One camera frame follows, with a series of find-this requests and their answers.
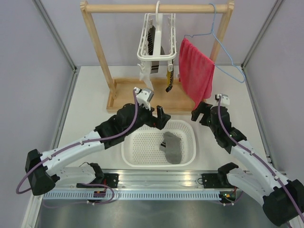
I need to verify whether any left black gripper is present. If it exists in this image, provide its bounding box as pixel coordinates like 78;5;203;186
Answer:
124;101;171;136

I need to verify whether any grey striped-cuff sock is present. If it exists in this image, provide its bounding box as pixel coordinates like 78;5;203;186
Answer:
160;132;182;164

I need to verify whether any black white-striped sock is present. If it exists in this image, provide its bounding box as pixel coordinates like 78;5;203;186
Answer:
147;25;160;74

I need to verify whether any white plastic clip hanger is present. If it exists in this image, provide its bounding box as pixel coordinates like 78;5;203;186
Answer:
137;1;177;63

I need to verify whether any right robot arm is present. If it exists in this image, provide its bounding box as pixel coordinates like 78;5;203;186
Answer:
191;97;304;226

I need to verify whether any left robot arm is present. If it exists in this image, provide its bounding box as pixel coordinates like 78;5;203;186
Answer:
23;104;171;196

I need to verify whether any wooden clothes rack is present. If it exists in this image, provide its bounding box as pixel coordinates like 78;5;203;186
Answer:
80;0;234;115

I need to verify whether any white perforated plastic basket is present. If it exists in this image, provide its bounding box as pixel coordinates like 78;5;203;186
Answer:
121;120;196;168

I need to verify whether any yellow bear sock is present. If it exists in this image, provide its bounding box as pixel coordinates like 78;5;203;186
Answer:
165;60;174;93

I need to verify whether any pink towel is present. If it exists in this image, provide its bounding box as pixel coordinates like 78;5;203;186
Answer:
179;38;215;109

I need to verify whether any white sock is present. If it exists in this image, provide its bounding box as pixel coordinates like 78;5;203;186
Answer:
138;61;154;90

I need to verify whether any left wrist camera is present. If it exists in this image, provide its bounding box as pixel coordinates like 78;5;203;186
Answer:
134;87;154;110

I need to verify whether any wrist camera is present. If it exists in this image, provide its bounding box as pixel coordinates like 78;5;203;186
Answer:
215;94;230;107
134;87;154;110

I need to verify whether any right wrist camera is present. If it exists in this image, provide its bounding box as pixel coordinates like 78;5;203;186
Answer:
215;94;230;107

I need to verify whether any aluminium mounting rail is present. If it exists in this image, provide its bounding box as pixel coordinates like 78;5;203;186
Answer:
55;166;233;189

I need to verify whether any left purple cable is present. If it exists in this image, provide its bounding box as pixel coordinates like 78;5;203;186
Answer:
15;92;141;209

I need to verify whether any purple cable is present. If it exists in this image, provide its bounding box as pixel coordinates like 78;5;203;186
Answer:
15;92;141;209
217;97;295;228

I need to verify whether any blue wire hanger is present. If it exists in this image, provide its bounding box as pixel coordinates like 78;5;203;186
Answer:
184;3;246;83

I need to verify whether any white slotted cable duct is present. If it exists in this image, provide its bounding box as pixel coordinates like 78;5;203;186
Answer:
43;190;221;201

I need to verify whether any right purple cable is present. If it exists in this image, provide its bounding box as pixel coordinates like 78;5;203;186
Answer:
217;97;295;228

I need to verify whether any left aluminium frame post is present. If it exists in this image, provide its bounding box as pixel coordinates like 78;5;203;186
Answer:
32;0;78;72

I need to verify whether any aluminium frame post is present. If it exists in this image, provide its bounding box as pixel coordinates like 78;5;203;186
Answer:
32;0;78;72
241;0;285;69

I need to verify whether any right aluminium frame post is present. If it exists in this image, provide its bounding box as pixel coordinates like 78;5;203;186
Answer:
241;0;285;69

